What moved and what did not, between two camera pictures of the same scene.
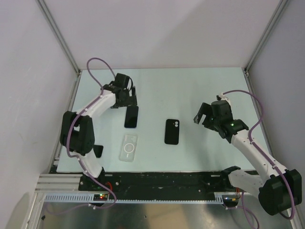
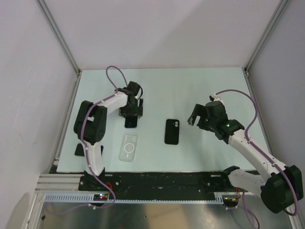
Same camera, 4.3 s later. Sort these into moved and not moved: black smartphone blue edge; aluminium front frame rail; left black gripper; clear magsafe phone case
Moved: left black gripper
Not moved: clear magsafe phone case; aluminium front frame rail; black smartphone blue edge
